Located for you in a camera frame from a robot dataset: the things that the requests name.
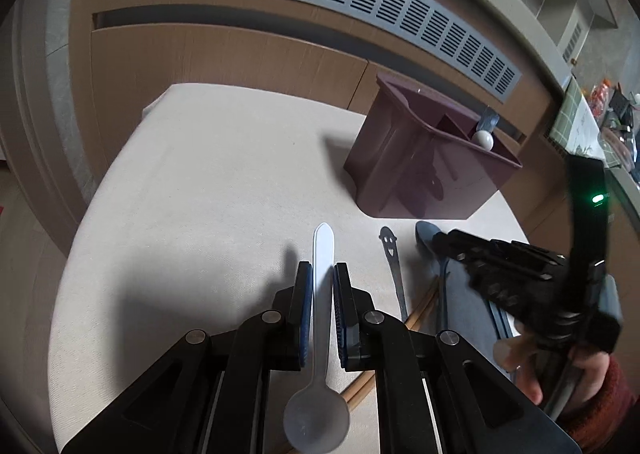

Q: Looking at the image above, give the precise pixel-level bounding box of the green checked dish towel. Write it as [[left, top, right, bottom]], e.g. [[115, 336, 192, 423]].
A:
[[548, 77, 605, 162]]

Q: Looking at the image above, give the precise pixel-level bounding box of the wooden chopstick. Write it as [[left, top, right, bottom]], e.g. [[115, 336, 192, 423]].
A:
[[334, 273, 438, 408], [283, 284, 438, 453]]

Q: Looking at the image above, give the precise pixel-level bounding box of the steel spoon with white ball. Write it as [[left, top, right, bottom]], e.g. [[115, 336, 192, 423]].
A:
[[472, 129, 495, 151]]

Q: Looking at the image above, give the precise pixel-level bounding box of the maroon plastic utensil caddy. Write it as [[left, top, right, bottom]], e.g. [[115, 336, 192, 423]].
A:
[[344, 73, 522, 220]]

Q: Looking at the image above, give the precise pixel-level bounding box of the person's right hand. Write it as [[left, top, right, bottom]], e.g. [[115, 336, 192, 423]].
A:
[[494, 332, 611, 412]]

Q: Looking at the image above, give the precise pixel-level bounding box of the dark steel smiley spoon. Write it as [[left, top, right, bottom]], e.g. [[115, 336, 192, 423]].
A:
[[378, 227, 408, 322]]

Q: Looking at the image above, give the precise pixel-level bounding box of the white plastic spoon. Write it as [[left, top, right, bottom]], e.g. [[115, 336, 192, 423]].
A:
[[283, 222, 350, 453]]

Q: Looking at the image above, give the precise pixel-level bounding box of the red knitted sleeve forearm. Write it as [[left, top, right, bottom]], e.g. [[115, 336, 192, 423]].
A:
[[560, 356, 639, 454]]

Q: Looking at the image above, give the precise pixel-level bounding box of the orange drink bottle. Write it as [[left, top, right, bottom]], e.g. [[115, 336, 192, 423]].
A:
[[588, 78, 611, 119]]

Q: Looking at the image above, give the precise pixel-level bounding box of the brown spoon with black handle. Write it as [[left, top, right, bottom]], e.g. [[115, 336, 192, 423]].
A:
[[487, 301, 513, 339]]

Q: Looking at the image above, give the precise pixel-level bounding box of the blue plastic spoon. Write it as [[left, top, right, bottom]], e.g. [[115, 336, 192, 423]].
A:
[[414, 220, 450, 333]]

